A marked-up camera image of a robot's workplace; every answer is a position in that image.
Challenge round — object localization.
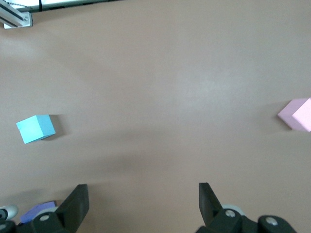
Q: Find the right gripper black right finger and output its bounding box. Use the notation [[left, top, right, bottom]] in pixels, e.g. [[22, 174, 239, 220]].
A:
[[195, 182, 298, 233]]

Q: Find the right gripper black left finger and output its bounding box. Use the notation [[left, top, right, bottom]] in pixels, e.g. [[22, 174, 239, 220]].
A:
[[0, 183, 90, 233]]

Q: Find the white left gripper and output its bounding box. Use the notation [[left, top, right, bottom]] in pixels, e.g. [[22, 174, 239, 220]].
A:
[[0, 204, 19, 220]]

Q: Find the purple foam cube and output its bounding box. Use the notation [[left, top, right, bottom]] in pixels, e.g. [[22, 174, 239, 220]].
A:
[[20, 200, 59, 224]]

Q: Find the cyan foam cube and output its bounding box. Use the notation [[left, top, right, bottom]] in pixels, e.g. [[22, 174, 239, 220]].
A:
[[16, 115, 56, 145]]

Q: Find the pink foam cube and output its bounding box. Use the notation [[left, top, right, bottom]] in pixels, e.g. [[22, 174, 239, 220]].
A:
[[277, 98, 311, 133]]

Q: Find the brown table mat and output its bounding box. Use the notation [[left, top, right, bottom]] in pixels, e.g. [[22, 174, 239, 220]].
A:
[[0, 0, 311, 233]]

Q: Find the aluminium profile post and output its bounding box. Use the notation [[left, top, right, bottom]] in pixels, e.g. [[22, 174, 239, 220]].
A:
[[0, 4, 34, 29]]

